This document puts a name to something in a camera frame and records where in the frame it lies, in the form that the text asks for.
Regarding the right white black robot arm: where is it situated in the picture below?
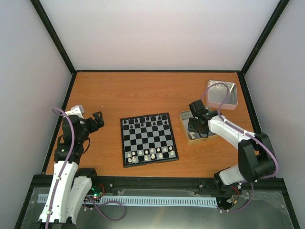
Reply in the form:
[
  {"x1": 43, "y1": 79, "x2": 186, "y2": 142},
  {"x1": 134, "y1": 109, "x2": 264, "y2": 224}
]
[{"x1": 188, "y1": 100, "x2": 279, "y2": 193}]

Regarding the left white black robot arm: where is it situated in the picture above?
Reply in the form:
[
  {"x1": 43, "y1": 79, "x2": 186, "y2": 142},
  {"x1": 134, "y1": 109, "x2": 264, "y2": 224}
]
[{"x1": 39, "y1": 105, "x2": 104, "y2": 229}]

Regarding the small green circuit board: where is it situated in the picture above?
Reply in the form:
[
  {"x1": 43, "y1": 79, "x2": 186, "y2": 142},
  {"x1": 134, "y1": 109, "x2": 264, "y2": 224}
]
[{"x1": 85, "y1": 184, "x2": 105, "y2": 203}]

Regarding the gold metal tin box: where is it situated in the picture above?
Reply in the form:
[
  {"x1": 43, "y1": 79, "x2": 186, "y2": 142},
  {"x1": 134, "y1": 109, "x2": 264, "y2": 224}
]
[{"x1": 179, "y1": 110, "x2": 219, "y2": 145}]

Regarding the black and white chessboard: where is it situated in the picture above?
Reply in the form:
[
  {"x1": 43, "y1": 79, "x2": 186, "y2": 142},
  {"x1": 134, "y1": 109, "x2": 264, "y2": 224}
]
[{"x1": 120, "y1": 113, "x2": 179, "y2": 168}]

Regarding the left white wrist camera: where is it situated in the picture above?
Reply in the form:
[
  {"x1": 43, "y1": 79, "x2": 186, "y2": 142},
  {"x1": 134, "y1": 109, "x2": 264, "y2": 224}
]
[{"x1": 65, "y1": 105, "x2": 84, "y2": 119}]

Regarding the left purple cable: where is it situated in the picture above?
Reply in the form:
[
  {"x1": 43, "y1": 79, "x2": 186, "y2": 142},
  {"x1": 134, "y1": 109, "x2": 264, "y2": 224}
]
[{"x1": 45, "y1": 107, "x2": 76, "y2": 229}]

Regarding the black frame rail base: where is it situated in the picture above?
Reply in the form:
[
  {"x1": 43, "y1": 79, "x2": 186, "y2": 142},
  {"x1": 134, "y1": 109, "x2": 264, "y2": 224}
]
[{"x1": 15, "y1": 174, "x2": 300, "y2": 229}]

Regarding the light blue cable duct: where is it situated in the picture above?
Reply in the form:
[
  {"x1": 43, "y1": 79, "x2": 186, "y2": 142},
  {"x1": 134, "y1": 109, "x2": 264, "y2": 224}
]
[{"x1": 38, "y1": 193, "x2": 219, "y2": 208}]

